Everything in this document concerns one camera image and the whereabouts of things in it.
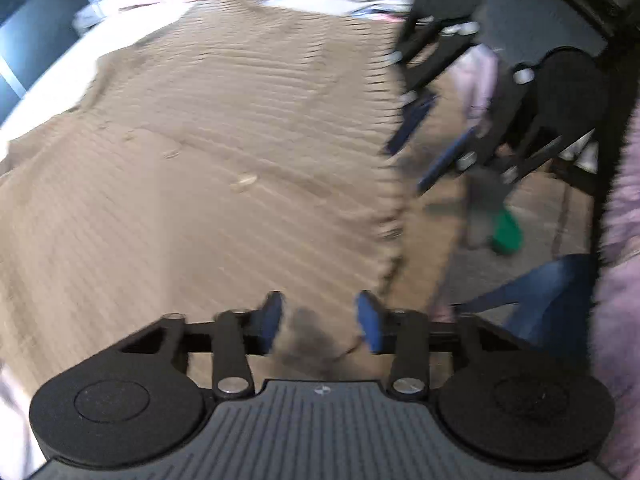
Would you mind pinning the green object on floor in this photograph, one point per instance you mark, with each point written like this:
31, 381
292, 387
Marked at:
507, 239

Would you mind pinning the pink fluffy garment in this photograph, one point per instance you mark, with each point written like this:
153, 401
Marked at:
615, 319

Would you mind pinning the lilac polka dot bedsheet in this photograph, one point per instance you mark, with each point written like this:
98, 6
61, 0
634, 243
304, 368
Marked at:
60, 88

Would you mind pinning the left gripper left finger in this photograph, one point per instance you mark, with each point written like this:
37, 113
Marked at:
237, 335

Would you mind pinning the brown striped button shirt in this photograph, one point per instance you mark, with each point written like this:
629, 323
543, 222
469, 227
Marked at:
231, 154

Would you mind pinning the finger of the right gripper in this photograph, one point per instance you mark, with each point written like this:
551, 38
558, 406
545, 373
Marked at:
459, 156
412, 116

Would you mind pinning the blue jeans leg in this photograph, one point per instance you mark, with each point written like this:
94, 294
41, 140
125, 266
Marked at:
552, 306

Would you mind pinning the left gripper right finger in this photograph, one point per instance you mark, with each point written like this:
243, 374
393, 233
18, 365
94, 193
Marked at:
402, 334

